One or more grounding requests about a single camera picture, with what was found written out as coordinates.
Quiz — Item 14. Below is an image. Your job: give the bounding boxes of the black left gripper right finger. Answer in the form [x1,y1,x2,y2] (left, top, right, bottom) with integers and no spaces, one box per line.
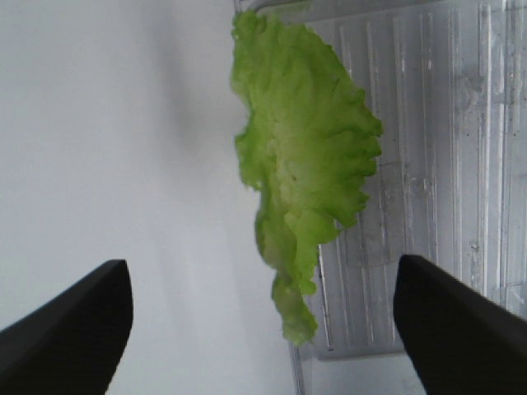
[393,255,526,394]

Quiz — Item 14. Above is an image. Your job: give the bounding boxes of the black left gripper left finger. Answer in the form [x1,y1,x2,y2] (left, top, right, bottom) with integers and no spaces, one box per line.
[1,260,133,394]

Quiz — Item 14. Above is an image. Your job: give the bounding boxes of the green lettuce leaf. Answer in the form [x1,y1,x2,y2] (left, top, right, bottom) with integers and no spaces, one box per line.
[231,11,382,346]

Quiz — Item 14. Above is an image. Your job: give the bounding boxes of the left clear plastic container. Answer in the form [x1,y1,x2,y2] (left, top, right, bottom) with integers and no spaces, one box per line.
[234,1,526,394]

